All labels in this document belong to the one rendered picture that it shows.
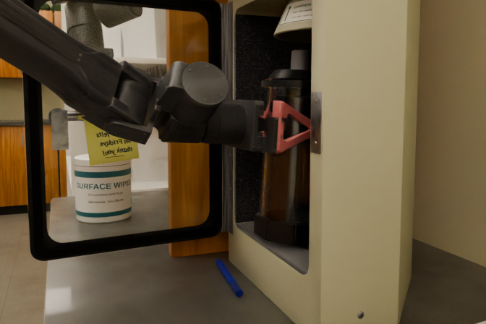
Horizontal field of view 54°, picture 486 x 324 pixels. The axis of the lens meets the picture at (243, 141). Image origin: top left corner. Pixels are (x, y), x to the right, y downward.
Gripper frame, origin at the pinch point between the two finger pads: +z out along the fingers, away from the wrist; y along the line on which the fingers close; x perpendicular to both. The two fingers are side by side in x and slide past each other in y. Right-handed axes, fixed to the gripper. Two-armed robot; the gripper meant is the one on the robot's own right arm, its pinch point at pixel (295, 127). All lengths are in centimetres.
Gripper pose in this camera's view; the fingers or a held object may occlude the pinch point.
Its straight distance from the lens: 70.2
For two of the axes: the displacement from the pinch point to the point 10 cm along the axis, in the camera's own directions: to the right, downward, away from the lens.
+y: -4.1, -0.7, 9.1
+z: 9.1, 0.4, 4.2
